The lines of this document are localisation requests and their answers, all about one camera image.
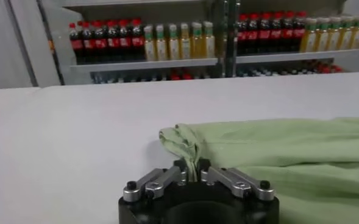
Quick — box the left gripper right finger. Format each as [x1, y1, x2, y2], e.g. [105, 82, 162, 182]
[198, 158, 275, 202]

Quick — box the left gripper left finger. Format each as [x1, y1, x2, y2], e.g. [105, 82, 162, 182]
[123, 158, 190, 203]

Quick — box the light green t-shirt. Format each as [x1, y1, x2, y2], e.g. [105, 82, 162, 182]
[158, 117, 359, 224]

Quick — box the white cooler shelf board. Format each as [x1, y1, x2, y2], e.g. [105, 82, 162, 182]
[235, 47, 359, 64]

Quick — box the yellow juice bottle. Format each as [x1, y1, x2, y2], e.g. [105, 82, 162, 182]
[179, 23, 192, 60]
[168, 23, 180, 60]
[337, 16, 354, 51]
[155, 24, 168, 61]
[300, 17, 318, 52]
[143, 25, 156, 61]
[327, 16, 341, 51]
[315, 17, 329, 52]
[202, 21, 216, 58]
[349, 15, 359, 49]
[191, 21, 205, 59]

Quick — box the cola bottle red cap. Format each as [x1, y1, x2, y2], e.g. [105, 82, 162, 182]
[247, 13, 261, 55]
[131, 18, 146, 61]
[236, 13, 249, 55]
[106, 20, 120, 63]
[81, 21, 96, 64]
[68, 23, 84, 65]
[258, 12, 272, 54]
[293, 10, 307, 52]
[93, 21, 108, 63]
[282, 11, 296, 53]
[270, 12, 284, 54]
[119, 19, 133, 62]

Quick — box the white beverage cooler cabinet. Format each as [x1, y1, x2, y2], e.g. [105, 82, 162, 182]
[226, 0, 359, 79]
[59, 0, 227, 86]

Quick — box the open glass cooler door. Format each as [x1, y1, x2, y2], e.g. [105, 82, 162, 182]
[4, 0, 64, 89]

